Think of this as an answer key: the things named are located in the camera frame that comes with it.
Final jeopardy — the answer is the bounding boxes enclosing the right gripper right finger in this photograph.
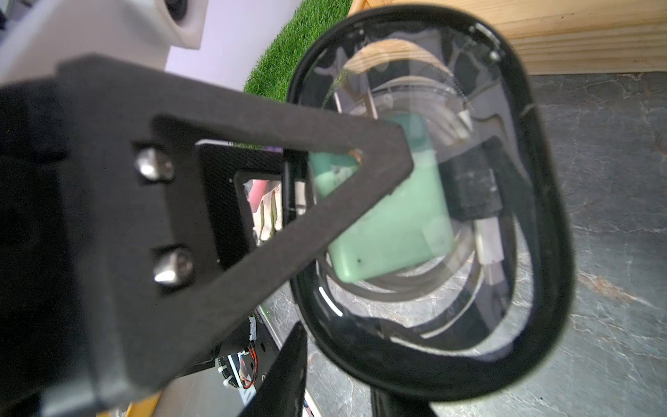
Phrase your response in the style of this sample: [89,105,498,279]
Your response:
[239,321,307,417]

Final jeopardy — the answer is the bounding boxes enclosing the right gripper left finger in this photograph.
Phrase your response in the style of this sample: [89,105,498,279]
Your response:
[1,55,413,416]

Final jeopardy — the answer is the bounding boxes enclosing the green charger adapter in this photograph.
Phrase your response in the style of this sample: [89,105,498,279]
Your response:
[328,113,454,283]

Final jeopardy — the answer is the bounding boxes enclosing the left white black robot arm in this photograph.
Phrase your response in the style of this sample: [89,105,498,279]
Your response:
[1,0,208,84]

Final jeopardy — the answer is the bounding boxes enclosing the green artificial grass mat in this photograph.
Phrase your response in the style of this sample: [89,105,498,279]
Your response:
[243,0,353,102]

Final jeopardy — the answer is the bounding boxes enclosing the wooden rack frame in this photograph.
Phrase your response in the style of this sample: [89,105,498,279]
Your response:
[347,1,666,76]

